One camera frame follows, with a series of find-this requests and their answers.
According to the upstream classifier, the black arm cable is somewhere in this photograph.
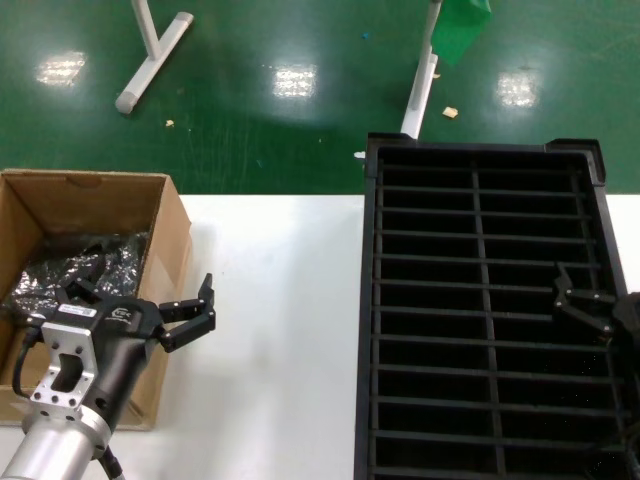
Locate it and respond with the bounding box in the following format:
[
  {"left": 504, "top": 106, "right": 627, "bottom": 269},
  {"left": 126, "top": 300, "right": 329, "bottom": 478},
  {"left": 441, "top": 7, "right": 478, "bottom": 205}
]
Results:
[{"left": 10, "top": 324, "right": 126, "bottom": 480}]

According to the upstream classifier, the brown cardboard box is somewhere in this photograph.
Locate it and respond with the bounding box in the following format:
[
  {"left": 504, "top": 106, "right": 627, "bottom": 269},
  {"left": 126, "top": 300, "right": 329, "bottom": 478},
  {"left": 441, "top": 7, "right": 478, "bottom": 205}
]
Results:
[{"left": 0, "top": 169, "right": 194, "bottom": 432}]

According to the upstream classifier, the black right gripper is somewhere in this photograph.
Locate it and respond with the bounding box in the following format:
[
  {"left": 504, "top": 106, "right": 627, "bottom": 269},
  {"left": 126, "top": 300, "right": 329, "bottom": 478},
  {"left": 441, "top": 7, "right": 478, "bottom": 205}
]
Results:
[{"left": 552, "top": 262, "right": 640, "bottom": 347}]

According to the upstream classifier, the wrist camera on silver bracket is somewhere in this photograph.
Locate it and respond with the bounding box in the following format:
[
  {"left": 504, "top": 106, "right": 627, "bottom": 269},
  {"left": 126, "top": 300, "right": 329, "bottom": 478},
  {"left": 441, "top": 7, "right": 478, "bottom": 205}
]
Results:
[{"left": 30, "top": 299, "right": 101, "bottom": 417}]

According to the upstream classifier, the grey antistatic bag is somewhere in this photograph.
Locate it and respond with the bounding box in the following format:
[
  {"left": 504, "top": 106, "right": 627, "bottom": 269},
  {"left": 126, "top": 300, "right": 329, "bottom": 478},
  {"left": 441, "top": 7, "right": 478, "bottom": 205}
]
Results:
[{"left": 4, "top": 232, "right": 154, "bottom": 314}]

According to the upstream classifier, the black slotted container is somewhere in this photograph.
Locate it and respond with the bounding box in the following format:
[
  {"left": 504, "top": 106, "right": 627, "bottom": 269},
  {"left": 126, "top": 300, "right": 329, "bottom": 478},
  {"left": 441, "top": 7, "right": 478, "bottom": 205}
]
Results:
[{"left": 353, "top": 132, "right": 640, "bottom": 480}]

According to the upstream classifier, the green tablecloth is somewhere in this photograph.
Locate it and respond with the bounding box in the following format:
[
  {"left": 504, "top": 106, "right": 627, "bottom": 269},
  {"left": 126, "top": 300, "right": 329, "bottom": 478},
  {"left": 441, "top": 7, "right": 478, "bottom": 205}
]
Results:
[{"left": 430, "top": 0, "right": 494, "bottom": 67}]

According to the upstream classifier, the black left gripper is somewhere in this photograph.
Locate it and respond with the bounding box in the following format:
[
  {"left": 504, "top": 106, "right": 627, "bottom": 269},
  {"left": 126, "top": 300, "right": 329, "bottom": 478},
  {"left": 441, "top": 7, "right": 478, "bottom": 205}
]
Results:
[{"left": 27, "top": 273, "right": 218, "bottom": 427}]

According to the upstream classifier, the white T-foot table leg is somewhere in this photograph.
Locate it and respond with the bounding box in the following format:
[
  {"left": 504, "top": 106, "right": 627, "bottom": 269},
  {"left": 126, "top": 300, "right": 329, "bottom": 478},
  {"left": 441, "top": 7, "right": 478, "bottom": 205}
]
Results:
[
  {"left": 399, "top": 0, "right": 442, "bottom": 139},
  {"left": 114, "top": 0, "right": 195, "bottom": 115}
]

